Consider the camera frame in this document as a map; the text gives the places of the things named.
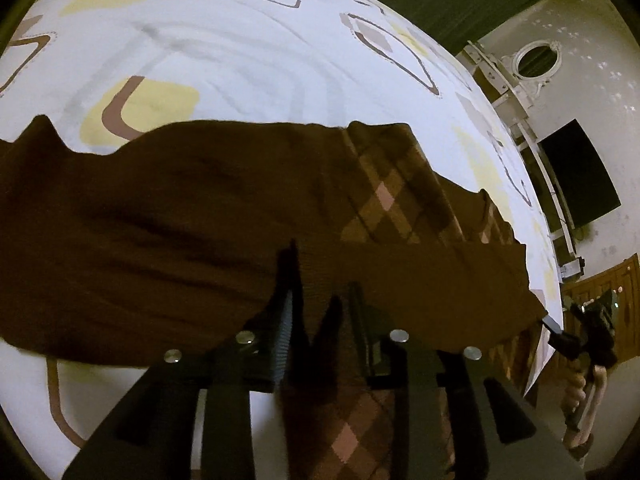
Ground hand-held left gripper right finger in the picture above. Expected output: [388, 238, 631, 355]
[348, 282, 587, 480]

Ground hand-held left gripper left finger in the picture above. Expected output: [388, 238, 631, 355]
[62, 239, 307, 480]

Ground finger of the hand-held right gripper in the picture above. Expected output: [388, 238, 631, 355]
[542, 314, 583, 361]

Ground brown checked garment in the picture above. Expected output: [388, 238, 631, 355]
[0, 115, 548, 480]

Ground person's right hand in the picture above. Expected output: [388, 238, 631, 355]
[561, 371, 596, 461]

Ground wooden cabinet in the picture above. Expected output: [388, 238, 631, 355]
[562, 254, 640, 362]

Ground black screen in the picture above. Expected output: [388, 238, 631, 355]
[540, 119, 622, 229]

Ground oval white-framed mirror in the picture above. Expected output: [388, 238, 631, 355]
[510, 40, 563, 82]

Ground white patterned bed sheet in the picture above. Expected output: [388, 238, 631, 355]
[0, 0, 563, 466]

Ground white furniture frame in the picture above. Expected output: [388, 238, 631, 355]
[462, 40, 577, 267]

